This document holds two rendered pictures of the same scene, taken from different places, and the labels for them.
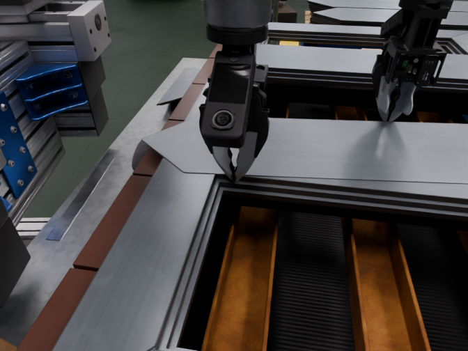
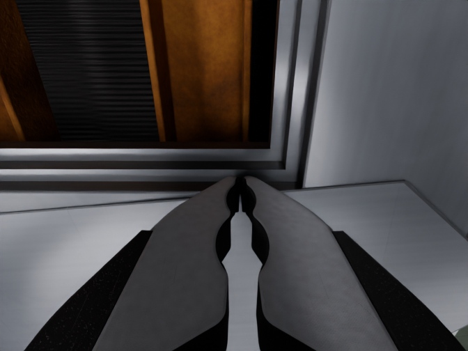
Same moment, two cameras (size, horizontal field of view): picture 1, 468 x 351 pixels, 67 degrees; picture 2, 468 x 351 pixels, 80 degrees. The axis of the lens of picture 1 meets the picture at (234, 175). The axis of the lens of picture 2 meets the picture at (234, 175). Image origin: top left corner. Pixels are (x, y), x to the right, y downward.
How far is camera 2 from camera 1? 0.39 m
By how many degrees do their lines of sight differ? 24
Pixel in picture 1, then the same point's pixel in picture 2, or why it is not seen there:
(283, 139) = not seen: hidden behind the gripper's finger
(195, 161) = (368, 229)
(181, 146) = (409, 281)
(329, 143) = (30, 329)
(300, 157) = (80, 279)
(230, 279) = (235, 27)
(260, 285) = (177, 24)
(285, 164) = (108, 253)
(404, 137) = not seen: outside the picture
